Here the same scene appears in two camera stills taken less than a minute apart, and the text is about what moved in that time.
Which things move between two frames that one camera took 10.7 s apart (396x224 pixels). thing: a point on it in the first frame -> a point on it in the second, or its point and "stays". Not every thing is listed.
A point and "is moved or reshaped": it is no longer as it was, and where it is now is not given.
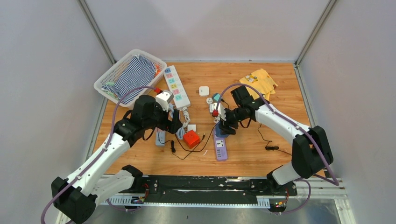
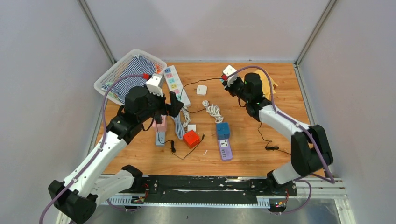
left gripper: (171, 126) -> (173, 108)
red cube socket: (191, 138) stays
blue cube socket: (217, 132) stays
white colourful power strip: (180, 98) stays
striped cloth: (139, 73) stays
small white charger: (191, 126) stays
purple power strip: (221, 147) is moved or reshaped
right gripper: (224, 126) -> (229, 87)
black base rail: (199, 188) stays
